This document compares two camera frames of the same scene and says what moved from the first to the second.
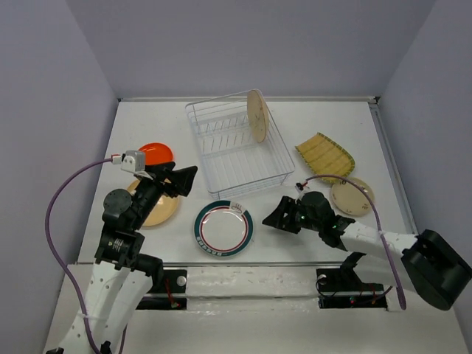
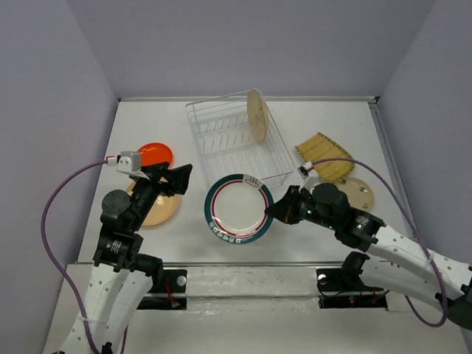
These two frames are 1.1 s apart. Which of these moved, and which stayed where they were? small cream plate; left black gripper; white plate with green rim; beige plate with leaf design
Moved: white plate with green rim
Stayed: beige plate with leaf design; small cream plate; left black gripper
